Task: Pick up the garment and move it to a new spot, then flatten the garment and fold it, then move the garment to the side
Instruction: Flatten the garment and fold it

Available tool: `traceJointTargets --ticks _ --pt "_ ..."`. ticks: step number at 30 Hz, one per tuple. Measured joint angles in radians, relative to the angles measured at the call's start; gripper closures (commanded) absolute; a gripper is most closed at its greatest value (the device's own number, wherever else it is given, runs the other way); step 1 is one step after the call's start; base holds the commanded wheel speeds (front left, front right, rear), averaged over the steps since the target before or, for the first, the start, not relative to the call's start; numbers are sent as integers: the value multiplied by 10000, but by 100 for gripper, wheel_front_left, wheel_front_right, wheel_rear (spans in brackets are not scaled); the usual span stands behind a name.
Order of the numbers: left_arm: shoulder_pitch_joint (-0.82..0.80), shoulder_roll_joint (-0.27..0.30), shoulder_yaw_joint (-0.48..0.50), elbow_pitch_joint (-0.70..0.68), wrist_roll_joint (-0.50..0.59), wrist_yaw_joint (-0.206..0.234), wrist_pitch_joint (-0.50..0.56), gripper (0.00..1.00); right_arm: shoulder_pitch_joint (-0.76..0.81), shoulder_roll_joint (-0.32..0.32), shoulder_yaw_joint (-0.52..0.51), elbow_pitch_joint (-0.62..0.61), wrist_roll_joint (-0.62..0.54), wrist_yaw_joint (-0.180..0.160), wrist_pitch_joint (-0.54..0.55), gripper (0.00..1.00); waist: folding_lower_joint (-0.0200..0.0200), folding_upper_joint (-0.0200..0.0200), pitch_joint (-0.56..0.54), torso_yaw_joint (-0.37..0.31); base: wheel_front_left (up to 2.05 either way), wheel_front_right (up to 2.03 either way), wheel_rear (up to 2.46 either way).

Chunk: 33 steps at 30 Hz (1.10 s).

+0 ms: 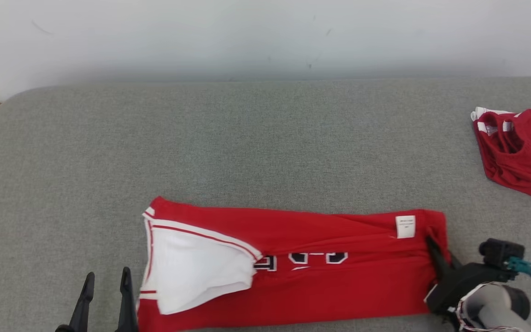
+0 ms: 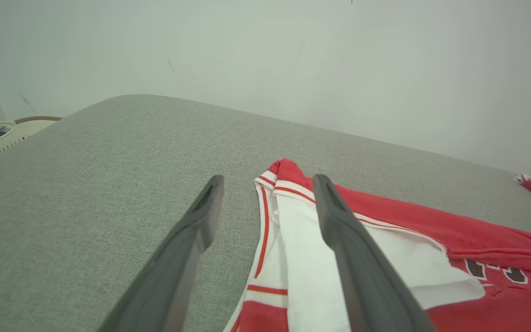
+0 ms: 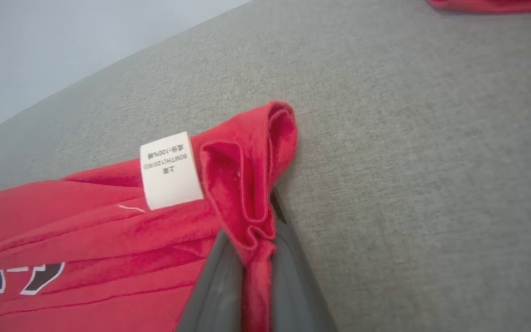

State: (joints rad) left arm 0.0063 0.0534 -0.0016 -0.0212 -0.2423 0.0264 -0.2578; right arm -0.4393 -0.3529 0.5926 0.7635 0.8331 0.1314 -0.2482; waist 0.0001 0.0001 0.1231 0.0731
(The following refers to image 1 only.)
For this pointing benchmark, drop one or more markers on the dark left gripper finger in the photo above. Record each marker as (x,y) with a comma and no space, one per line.
(127,304)
(83,306)

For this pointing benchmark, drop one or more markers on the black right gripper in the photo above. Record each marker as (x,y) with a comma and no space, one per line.
(459,286)

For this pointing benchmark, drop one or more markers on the red white basketball jersey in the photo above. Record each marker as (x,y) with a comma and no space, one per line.
(339,295)

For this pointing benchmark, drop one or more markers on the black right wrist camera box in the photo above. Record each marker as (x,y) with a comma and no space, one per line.
(500,252)

